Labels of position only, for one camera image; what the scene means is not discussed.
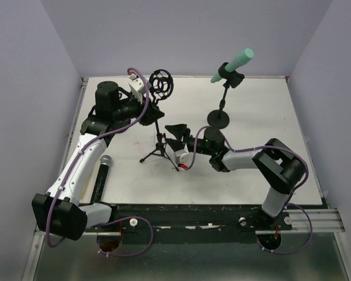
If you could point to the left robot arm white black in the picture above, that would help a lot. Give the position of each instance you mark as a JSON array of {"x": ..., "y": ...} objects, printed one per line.
[{"x": 115, "y": 110}]

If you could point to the teal green microphone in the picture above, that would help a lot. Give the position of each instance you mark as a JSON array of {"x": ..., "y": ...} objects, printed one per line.
[{"x": 241, "y": 59}]

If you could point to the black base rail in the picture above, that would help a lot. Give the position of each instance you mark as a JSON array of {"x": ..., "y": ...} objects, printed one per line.
[{"x": 190, "y": 223}]

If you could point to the wrist camera silver white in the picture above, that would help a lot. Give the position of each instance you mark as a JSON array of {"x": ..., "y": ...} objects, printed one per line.
[
  {"x": 182, "y": 158},
  {"x": 137, "y": 87}
]

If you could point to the black round-base stand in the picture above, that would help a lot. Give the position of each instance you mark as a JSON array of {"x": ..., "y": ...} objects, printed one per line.
[{"x": 219, "y": 118}]

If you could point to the beige gold microphone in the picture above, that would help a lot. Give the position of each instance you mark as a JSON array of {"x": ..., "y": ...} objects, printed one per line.
[{"x": 87, "y": 190}]

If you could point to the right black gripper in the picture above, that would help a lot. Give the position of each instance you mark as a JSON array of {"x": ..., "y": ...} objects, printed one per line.
[{"x": 178, "y": 130}]

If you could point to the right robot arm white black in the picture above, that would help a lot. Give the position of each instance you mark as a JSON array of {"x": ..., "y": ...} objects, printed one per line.
[{"x": 284, "y": 170}]

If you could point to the silver grey mesh microphone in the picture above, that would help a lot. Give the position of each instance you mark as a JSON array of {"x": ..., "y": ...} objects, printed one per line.
[{"x": 105, "y": 163}]

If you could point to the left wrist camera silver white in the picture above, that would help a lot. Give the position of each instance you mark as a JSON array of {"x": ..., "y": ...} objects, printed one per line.
[{"x": 137, "y": 87}]

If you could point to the black tripod stand shock mount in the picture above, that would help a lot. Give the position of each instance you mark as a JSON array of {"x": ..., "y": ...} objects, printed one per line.
[{"x": 162, "y": 86}]

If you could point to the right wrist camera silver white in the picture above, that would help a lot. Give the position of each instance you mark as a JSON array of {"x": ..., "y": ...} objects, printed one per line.
[{"x": 182, "y": 158}]

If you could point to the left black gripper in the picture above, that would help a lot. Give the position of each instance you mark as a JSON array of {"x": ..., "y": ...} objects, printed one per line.
[{"x": 152, "y": 113}]

